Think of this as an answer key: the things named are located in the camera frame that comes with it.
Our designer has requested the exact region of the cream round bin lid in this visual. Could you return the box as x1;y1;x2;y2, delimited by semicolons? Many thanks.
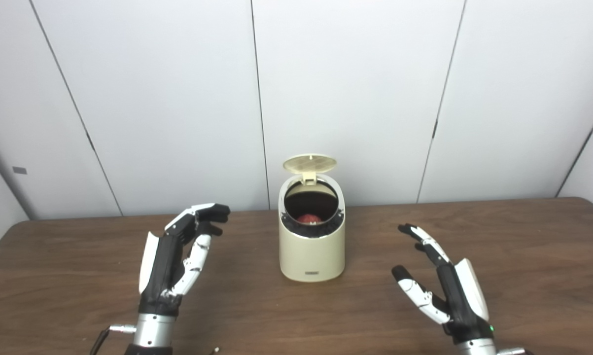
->
282;153;338;186

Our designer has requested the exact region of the cream-colored bin body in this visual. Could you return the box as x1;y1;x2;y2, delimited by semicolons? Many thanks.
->
278;173;347;283

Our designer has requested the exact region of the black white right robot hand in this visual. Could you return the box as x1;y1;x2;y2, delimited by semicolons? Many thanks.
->
391;223;495;345

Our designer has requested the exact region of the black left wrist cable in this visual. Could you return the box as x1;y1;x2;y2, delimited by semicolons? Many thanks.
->
89;324;138;355

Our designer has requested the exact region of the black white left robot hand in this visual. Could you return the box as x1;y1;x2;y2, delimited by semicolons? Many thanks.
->
138;203;231;317

